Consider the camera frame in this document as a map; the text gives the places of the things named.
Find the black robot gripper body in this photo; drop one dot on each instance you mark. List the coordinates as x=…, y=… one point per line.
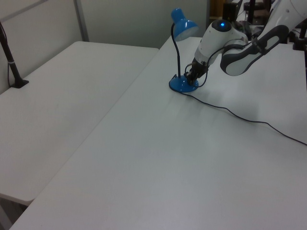
x=198, y=67

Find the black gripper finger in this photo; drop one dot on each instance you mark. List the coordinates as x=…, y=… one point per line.
x=187, y=73
x=194, y=79

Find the blue gooseneck desk lamp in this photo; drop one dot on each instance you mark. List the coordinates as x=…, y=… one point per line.
x=183, y=83

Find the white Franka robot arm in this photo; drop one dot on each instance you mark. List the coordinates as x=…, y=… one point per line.
x=216, y=33

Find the black background pole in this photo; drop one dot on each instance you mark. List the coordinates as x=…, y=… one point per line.
x=250, y=10

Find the white side table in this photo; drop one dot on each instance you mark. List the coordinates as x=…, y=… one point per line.
x=60, y=107

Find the black clamp mount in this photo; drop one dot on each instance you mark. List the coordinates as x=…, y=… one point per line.
x=299, y=40

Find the black camera stand pole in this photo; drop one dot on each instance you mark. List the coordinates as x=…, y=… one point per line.
x=14, y=72

